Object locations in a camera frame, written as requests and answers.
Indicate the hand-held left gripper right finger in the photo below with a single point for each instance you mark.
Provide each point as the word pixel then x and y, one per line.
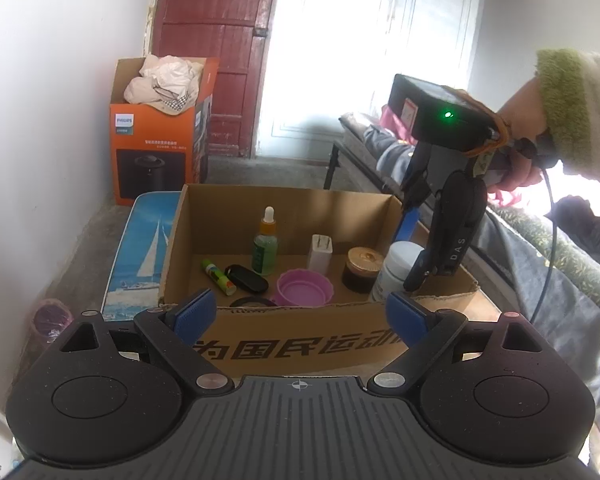
pixel 405 317

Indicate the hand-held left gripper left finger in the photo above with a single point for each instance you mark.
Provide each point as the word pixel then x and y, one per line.
pixel 195 312

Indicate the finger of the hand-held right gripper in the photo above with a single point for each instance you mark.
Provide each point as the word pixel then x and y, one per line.
pixel 409 222
pixel 420 267

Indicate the white plastic jar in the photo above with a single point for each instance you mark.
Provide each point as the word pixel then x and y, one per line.
pixel 392 272

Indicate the green glue stick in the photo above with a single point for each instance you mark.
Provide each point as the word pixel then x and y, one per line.
pixel 220 280

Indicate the brown jar with wooden lid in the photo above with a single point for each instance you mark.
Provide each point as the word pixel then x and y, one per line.
pixel 360 275

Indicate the black key fob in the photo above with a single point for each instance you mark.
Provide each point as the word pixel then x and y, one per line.
pixel 247 277

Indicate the green dropper bottle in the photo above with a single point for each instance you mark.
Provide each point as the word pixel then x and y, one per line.
pixel 265 255

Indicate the white charger plug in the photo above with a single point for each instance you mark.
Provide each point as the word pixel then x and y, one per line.
pixel 320 260

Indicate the brown cardboard box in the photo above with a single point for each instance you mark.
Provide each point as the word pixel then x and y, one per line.
pixel 305 345

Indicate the purple plastic bowl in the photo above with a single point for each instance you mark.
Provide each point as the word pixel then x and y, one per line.
pixel 302 292

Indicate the person's right hand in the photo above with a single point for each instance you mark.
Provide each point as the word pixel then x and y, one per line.
pixel 520 110

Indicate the pink cloth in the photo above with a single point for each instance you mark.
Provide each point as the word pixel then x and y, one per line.
pixel 392 122

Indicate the blue printed table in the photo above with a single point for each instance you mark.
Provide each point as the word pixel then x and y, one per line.
pixel 140 240

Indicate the white door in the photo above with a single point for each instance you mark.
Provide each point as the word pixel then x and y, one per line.
pixel 355 60

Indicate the person's grey floral clothing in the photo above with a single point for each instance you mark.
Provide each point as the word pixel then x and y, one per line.
pixel 570 320

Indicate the green floral blanket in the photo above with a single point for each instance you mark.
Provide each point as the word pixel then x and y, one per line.
pixel 580 255

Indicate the dark cloth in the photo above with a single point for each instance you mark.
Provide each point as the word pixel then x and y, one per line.
pixel 590 225

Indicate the orange appliance box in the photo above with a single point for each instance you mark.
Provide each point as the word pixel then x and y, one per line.
pixel 150 125

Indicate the beige cloth hat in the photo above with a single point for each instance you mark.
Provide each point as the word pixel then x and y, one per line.
pixel 165 80

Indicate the red wooden door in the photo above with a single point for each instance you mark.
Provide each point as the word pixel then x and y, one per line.
pixel 205 60

